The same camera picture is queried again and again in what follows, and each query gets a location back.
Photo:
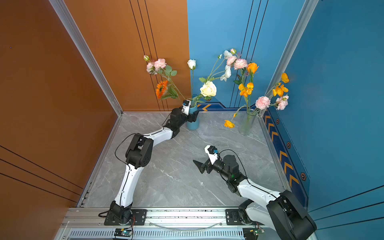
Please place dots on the aluminium corner post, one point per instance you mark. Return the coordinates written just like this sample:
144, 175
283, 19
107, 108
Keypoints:
295, 36
74, 32

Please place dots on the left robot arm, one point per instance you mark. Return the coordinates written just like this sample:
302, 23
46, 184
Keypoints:
138, 156

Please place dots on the aluminium front rail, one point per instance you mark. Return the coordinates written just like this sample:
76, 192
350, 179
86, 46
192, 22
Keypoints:
192, 223

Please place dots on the aluminium corner post left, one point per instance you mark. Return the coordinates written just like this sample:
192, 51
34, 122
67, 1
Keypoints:
74, 32

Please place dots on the yellow orange poppy stem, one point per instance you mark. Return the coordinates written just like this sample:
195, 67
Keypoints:
279, 89

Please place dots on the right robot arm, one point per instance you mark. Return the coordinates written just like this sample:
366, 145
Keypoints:
281, 212

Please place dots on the cream small flower stem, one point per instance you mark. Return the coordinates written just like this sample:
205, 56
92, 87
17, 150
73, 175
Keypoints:
221, 70

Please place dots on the white rose flower stem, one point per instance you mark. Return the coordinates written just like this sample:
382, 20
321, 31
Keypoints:
192, 66

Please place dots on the orange gerbera flower stem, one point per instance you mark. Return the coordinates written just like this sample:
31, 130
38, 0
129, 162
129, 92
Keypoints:
166, 89

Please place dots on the green circuit board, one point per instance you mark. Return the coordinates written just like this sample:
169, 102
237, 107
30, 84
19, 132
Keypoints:
123, 234

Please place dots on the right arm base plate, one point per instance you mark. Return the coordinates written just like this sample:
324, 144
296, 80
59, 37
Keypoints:
236, 217

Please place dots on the orange rose flower stem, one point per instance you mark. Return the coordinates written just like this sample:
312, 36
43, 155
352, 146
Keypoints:
246, 89

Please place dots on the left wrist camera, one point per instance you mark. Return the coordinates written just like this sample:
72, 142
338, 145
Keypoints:
186, 105

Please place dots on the large cream rose stem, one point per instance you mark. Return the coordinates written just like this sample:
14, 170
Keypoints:
207, 92

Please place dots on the clear ribbed glass vase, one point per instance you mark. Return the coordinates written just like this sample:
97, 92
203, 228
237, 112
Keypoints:
247, 122

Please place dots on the pink white lisianthus stem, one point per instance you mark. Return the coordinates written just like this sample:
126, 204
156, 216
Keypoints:
236, 63

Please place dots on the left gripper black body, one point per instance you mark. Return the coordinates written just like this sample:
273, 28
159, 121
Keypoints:
189, 119

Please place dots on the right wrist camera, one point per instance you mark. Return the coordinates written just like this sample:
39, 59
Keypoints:
213, 153

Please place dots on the aluminium corner post right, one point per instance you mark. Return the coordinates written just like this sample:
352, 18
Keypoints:
295, 36

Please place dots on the pink ranunculus flower stem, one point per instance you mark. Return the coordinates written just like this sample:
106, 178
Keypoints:
264, 102

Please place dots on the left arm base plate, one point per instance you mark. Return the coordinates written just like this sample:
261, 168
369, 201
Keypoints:
136, 217

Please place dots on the teal ceramic vase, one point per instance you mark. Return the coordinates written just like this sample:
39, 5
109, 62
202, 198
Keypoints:
193, 125

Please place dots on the pink rose bud stem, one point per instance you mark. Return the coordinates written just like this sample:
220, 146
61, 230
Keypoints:
160, 67

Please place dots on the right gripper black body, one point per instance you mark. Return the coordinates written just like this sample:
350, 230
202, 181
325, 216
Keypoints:
217, 167

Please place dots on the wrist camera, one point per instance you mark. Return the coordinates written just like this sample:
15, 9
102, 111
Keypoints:
186, 105
213, 153

